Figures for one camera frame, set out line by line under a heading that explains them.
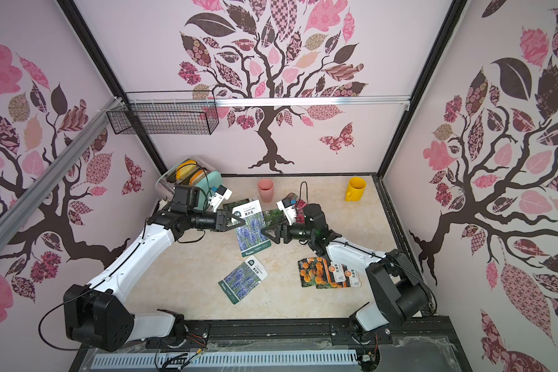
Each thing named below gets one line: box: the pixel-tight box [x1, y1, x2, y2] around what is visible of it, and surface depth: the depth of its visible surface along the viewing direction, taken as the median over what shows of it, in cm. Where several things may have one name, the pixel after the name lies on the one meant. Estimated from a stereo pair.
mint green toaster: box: [155, 155, 223, 211], surface depth 95 cm
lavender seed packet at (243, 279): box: [217, 254, 269, 305], surface depth 87 cm
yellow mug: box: [344, 176, 367, 203], surface depth 107 cm
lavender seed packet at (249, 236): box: [231, 198, 273, 258], surface depth 76 cm
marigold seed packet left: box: [297, 256, 333, 289], surface depth 89 cm
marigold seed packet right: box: [316, 264, 362, 290], surface depth 86 cm
